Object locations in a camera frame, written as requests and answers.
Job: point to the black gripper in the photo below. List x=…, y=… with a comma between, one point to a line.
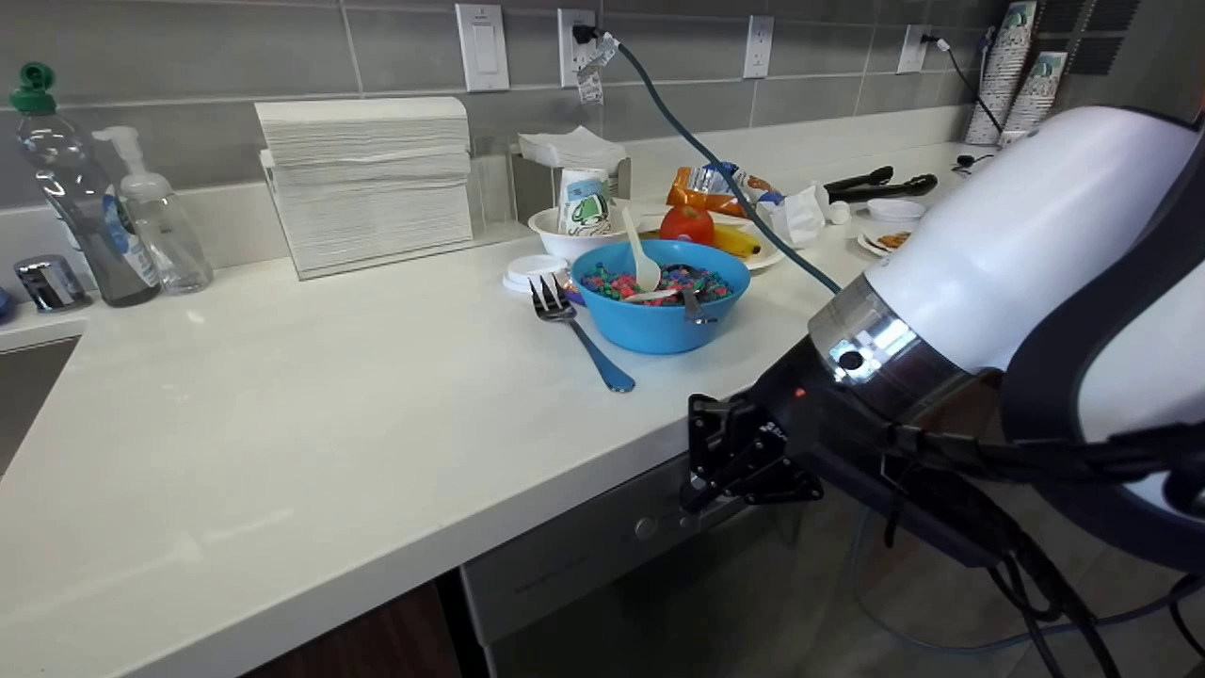
x=816, y=420

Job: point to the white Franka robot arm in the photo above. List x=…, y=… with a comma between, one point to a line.
x=1041, y=226

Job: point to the stainless steel dishwasher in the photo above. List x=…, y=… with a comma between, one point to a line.
x=589, y=602

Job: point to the blue plastic bowl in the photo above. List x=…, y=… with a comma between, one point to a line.
x=653, y=327

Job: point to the blue plastic fork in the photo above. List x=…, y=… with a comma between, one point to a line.
x=596, y=359

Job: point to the colourful pieces in bowl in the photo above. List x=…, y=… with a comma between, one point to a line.
x=665, y=289

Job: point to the white plate under fruit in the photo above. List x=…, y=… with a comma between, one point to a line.
x=764, y=261

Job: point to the white plastic spoon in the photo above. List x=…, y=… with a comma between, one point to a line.
x=645, y=268

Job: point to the yellow banana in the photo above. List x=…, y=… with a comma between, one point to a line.
x=734, y=237

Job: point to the red tomato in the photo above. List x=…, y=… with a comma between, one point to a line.
x=687, y=226

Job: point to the white wrapped packet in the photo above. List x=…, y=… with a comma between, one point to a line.
x=796, y=217

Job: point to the white plate with food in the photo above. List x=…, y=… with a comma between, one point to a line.
x=870, y=247

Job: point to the brown snack food pile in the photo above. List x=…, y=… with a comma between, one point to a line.
x=891, y=243

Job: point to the orange snack bag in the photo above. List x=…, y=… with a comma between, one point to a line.
x=687, y=194

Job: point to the white plastic lid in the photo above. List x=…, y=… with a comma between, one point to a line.
x=527, y=271

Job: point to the small white bowl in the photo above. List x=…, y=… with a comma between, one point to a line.
x=551, y=237

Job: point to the small paper cup green print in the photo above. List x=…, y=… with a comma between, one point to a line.
x=586, y=199

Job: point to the white paper cup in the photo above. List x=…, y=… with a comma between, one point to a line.
x=535, y=184

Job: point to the narrow dark wood cabinet door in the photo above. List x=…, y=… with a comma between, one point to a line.
x=389, y=643

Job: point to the white paper towel stack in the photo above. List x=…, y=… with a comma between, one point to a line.
x=362, y=188

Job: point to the tall paper cup sleeve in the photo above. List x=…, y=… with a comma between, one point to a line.
x=1004, y=68

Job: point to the clear pump soap dispenser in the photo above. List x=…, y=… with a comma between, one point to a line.
x=164, y=237

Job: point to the clear dish soap bottle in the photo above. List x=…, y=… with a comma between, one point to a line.
x=77, y=199

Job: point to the kitchen sink basin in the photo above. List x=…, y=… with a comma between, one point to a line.
x=24, y=397

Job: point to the white wall outlet plate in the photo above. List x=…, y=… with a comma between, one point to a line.
x=567, y=60
x=913, y=50
x=758, y=47

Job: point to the white light switch plate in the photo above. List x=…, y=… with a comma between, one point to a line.
x=481, y=47

